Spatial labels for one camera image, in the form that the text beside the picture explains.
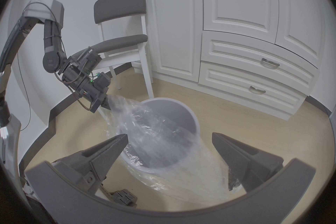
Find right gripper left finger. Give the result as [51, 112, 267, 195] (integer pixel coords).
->
[54, 134, 129, 195]

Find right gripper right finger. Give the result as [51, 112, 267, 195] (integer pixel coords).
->
[212, 132, 284, 194]

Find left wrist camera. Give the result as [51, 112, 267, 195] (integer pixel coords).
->
[95, 72, 111, 91]

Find clear plastic bag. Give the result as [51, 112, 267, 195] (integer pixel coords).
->
[98, 94, 246, 204]

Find white chair grey cushions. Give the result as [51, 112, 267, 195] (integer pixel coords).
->
[94, 0, 155, 99]

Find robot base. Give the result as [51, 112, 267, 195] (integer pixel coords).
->
[0, 71, 138, 208]

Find black cable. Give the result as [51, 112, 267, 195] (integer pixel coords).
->
[18, 55, 31, 132]

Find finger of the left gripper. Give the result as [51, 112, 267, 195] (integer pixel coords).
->
[101, 96, 112, 111]

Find white trash bin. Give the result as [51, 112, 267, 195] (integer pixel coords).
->
[119, 97, 201, 173]

